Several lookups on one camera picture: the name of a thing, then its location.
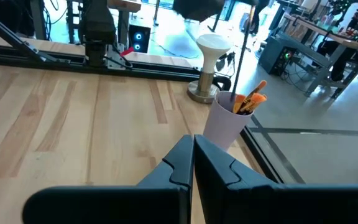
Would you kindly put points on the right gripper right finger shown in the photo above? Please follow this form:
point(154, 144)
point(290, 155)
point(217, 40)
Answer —
point(213, 174)

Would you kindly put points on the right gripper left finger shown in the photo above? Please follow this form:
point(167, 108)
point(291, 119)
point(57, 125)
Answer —
point(179, 168)

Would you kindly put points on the white globe table lamp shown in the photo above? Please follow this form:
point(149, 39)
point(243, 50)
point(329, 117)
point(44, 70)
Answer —
point(211, 46)

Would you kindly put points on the lilac plastic cup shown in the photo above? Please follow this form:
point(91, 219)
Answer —
point(222, 124)

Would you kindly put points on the red clip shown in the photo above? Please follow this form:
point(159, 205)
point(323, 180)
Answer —
point(127, 51)

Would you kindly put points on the black computer tower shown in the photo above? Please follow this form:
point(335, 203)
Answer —
point(272, 53)

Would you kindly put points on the background wooden work table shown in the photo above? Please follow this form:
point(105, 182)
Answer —
point(322, 67)

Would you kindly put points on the grey corner bracket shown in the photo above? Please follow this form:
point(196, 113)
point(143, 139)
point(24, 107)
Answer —
point(113, 60)

